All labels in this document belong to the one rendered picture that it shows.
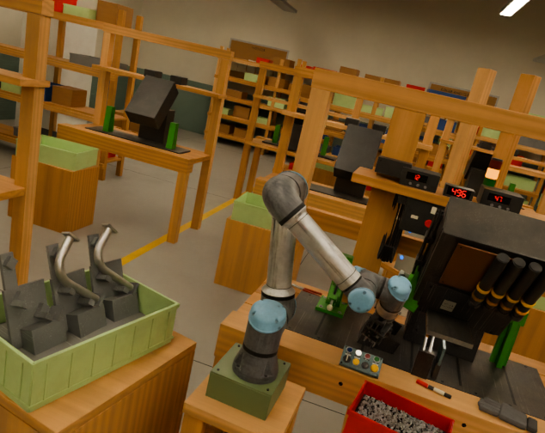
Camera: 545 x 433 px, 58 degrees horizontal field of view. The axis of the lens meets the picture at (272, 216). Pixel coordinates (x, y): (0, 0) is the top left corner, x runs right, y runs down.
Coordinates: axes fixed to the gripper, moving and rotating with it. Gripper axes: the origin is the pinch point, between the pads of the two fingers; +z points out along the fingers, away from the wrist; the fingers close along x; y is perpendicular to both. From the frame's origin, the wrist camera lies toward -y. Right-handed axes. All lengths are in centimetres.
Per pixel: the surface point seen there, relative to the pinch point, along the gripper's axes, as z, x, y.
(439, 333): -7.8, 18.2, -13.0
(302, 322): 25.8, -29.2, -4.7
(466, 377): 20.0, 36.2, -25.3
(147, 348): 17, -64, 50
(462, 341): -8.4, 25.7, -15.1
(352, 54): 353, -428, -887
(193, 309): 179, -135, -56
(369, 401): 7.3, 10.7, 17.5
